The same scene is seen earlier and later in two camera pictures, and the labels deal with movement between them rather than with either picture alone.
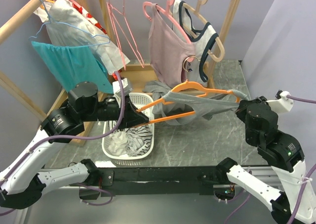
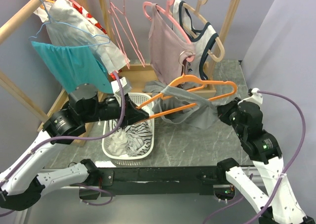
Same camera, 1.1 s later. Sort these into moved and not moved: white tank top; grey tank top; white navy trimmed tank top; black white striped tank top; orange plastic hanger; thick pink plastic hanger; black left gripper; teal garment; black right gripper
Moved: black right gripper; grey tank top; orange plastic hanger
Not moved: white tank top; teal garment; black left gripper; white navy trimmed tank top; thick pink plastic hanger; black white striped tank top
